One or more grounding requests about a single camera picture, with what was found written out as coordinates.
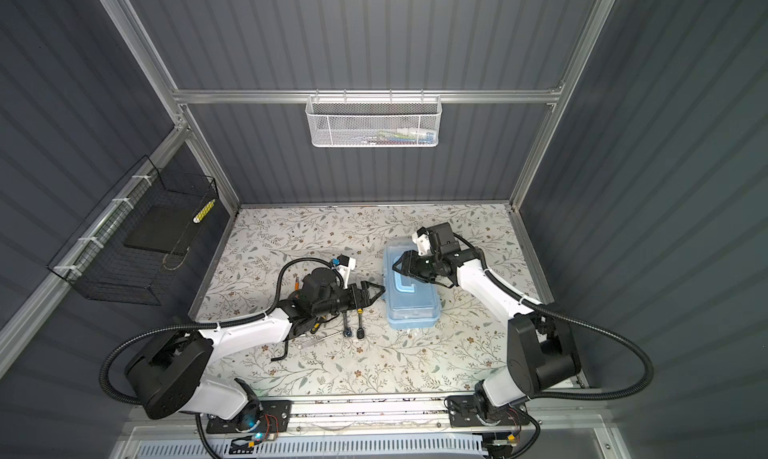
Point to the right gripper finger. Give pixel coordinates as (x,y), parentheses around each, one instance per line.
(402,272)
(406,259)

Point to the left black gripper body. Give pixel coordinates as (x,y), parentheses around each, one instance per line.
(339,300)

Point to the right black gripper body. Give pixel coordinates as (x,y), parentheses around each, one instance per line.
(428,266)

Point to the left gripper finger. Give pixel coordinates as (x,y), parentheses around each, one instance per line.
(371,288)
(367,299)

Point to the light blue plastic toolbox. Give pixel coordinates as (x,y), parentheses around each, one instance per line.
(410,304)

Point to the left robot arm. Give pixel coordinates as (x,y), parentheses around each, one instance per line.
(169,374)

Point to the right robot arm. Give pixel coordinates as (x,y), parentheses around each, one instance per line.
(541,350)

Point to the items in white basket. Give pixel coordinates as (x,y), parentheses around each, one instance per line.
(409,135)

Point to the yellow green marker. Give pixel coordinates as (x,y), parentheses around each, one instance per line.
(203,211)

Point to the white perforated front panel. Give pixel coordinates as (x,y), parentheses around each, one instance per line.
(433,445)

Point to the black pad in basket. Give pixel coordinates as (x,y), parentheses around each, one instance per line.
(164,229)

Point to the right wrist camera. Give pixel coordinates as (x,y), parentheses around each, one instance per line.
(422,241)

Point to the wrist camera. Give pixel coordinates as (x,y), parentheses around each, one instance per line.
(422,241)
(344,263)

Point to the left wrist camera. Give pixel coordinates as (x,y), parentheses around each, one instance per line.
(344,263)

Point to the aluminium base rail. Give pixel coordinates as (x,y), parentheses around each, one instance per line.
(422,412)

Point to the white wire mesh basket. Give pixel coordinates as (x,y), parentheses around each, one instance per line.
(338,124)

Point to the black wire basket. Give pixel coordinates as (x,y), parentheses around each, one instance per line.
(97,265)

